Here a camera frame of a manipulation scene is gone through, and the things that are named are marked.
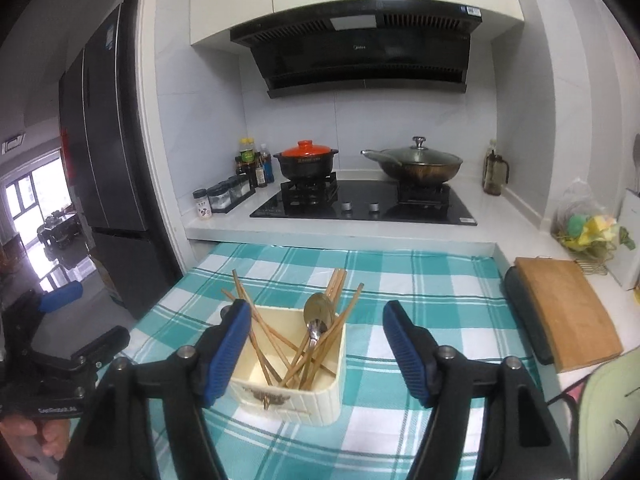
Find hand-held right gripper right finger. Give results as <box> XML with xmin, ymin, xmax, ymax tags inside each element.
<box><xmin>382</xmin><ymin>300</ymin><xmax>573</xmax><ymax>480</ymax></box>

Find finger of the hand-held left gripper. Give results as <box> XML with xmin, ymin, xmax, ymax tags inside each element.
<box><xmin>70</xmin><ymin>325</ymin><xmax>132</xmax><ymax>368</ymax></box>
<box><xmin>5</xmin><ymin>280</ymin><xmax>84</xmax><ymax>342</ymax></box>

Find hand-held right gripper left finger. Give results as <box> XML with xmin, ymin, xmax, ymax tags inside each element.
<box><xmin>57</xmin><ymin>299</ymin><xmax>252</xmax><ymax>480</ymax></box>

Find large steel spoon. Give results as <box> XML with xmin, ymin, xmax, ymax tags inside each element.
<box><xmin>303</xmin><ymin>292</ymin><xmax>337</xmax><ymax>361</ymax></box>

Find cream ribbed utensil holder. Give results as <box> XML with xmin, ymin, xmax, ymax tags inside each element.
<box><xmin>227</xmin><ymin>305</ymin><xmax>348</xmax><ymax>427</ymax></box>

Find person's left hand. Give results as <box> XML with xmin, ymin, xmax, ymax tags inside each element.
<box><xmin>0</xmin><ymin>412</ymin><xmax>71</xmax><ymax>463</ymax></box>

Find dark dining furniture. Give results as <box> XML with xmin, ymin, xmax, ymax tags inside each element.
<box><xmin>37</xmin><ymin>212</ymin><xmax>81</xmax><ymax>251</ymax></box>

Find teal checked tablecloth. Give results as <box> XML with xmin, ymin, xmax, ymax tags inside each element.
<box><xmin>67</xmin><ymin>242</ymin><xmax>551</xmax><ymax>480</ymax></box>

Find dark grey refrigerator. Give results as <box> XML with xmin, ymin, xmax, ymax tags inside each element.
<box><xmin>59</xmin><ymin>2</ymin><xmax>183</xmax><ymax>318</ymax></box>

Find black glass gas stove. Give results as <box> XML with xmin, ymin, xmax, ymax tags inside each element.
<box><xmin>249</xmin><ymin>178</ymin><xmax>478</xmax><ymax>226</ymax></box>

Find row of spice jars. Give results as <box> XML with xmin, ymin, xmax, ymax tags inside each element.
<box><xmin>206</xmin><ymin>175</ymin><xmax>252</xmax><ymax>213</ymax></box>

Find wooden cutting board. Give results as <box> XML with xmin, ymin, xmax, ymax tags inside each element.
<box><xmin>515</xmin><ymin>256</ymin><xmax>624</xmax><ymax>373</ymax></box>

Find wok with glass lid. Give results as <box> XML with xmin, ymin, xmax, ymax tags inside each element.
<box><xmin>361</xmin><ymin>136</ymin><xmax>464</xmax><ymax>184</ymax></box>

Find dark sauce bottle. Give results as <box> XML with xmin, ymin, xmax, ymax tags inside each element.
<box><xmin>256</xmin><ymin>144</ymin><xmax>275</xmax><ymax>186</ymax></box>

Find yellow capped oil bottle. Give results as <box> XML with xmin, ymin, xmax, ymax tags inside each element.
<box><xmin>236</xmin><ymin>138</ymin><xmax>256</xmax><ymax>181</ymax></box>

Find brown glass jug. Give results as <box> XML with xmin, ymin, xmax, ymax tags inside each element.
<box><xmin>482</xmin><ymin>140</ymin><xmax>509</xmax><ymax>196</ymax></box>

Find black pot with red lid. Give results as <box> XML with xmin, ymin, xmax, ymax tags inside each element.
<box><xmin>273</xmin><ymin>140</ymin><xmax>340</xmax><ymax>181</ymax></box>

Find bag of colourful sponges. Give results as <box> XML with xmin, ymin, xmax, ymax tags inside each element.
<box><xmin>552</xmin><ymin>180</ymin><xmax>636</xmax><ymax>276</ymax></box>

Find white knife holder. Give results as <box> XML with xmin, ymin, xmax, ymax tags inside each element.
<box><xmin>620</xmin><ymin>187</ymin><xmax>640</xmax><ymax>291</ymax></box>

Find black range hood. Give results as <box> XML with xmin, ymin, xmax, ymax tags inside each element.
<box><xmin>230</xmin><ymin>0</ymin><xmax>485</xmax><ymax>100</ymax></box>

